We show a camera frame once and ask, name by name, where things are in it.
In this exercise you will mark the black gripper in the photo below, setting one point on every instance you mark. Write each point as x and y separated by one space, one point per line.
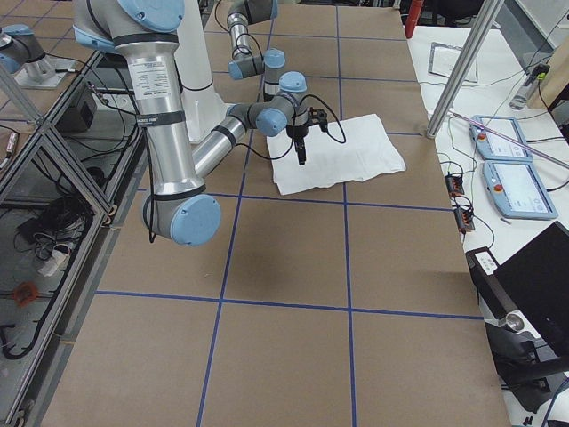
296 132

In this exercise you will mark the white long-sleeve printed shirt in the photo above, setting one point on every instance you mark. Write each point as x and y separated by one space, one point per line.
358 149

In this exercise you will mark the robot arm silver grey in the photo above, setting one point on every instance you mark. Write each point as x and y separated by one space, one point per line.
253 40
144 33

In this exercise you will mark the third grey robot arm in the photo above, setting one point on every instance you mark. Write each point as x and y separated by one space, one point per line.
26 60

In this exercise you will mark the upper small relay board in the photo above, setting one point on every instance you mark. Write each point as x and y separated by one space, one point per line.
454 185

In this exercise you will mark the small relay board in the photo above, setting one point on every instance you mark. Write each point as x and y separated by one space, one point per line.
454 185
464 217

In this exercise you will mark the grey bordered white sheet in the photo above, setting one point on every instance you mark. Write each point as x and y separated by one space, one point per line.
443 58

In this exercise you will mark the red fire extinguisher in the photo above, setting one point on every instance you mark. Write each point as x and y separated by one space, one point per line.
413 16

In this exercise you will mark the lower small relay board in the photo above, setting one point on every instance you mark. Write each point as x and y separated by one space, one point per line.
464 217

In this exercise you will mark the upper blue teach pendant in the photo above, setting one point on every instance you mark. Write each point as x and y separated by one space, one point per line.
508 146

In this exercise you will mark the blue teach pendant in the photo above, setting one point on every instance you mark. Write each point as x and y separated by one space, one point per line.
508 146
517 191

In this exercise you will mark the black box white label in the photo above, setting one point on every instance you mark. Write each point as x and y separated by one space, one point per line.
482 268

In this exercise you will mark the lower blue teach pendant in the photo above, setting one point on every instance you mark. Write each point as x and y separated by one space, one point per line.
517 191

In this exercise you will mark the black power adapter box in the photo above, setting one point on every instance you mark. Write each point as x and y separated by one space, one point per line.
79 114

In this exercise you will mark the clear water bottle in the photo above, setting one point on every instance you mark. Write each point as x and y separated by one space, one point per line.
529 86

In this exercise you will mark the white power strip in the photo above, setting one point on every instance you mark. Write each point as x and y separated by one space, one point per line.
54 262

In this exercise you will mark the black laptop computer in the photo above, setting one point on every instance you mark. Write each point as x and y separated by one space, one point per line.
536 280

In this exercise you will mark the aluminium frame post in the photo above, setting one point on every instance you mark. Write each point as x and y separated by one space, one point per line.
483 22

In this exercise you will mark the aluminium frame side rack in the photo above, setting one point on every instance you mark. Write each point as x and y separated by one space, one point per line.
59 189

